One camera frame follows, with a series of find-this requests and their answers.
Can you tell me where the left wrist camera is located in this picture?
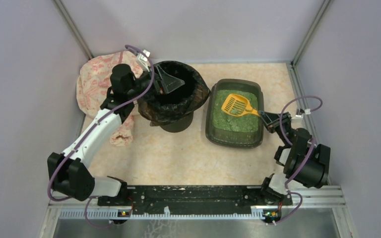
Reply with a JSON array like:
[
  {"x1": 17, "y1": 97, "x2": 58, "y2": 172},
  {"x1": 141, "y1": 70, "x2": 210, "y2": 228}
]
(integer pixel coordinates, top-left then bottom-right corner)
[{"x1": 135, "y1": 49, "x2": 151, "y2": 72}]

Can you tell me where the pink patterned cloth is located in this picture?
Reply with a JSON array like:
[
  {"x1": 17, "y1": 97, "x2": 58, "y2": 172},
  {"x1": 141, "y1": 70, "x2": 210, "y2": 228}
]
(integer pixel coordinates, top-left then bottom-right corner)
[{"x1": 76, "y1": 51, "x2": 143, "y2": 147}]

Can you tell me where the dark grey litter box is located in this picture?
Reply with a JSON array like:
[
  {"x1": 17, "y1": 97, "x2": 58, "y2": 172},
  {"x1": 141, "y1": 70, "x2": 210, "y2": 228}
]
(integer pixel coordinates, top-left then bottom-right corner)
[{"x1": 205, "y1": 79, "x2": 264, "y2": 148}]

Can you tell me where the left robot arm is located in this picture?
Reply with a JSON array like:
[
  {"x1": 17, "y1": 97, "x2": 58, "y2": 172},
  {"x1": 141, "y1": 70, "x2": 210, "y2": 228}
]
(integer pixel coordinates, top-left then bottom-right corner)
[{"x1": 47, "y1": 63, "x2": 185, "y2": 201}]

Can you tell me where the aluminium frame rail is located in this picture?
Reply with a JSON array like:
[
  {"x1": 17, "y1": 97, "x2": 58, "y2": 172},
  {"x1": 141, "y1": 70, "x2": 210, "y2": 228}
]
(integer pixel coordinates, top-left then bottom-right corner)
[{"x1": 49, "y1": 185, "x2": 346, "y2": 220}]

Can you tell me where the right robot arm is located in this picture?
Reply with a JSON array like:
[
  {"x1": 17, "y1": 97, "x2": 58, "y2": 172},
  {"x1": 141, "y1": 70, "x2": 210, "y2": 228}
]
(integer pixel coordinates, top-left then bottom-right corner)
[{"x1": 258, "y1": 111, "x2": 331, "y2": 204}]

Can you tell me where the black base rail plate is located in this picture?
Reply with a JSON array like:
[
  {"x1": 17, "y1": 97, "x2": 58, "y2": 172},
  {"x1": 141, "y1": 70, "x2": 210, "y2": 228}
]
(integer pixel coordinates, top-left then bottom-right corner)
[{"x1": 97, "y1": 185, "x2": 293, "y2": 215}]

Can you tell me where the yellow litter scoop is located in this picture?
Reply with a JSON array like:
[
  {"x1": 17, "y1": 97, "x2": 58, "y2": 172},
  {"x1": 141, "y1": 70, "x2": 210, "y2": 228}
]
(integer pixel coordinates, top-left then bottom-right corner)
[{"x1": 221, "y1": 94, "x2": 259, "y2": 117}]

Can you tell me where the black trash bin with bag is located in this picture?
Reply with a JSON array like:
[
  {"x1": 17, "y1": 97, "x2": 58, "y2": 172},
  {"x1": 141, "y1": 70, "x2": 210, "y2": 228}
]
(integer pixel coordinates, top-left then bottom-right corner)
[{"x1": 137, "y1": 60, "x2": 211, "y2": 133}]

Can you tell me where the green cat litter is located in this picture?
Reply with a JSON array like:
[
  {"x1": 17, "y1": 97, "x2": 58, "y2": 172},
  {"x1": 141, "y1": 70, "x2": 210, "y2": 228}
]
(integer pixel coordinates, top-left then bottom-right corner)
[{"x1": 212, "y1": 90, "x2": 260, "y2": 133}]

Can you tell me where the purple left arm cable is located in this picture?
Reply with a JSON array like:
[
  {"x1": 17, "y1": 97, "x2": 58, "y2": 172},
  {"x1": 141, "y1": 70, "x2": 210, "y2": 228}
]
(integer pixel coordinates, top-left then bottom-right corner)
[{"x1": 47, "y1": 44, "x2": 155, "y2": 230}]

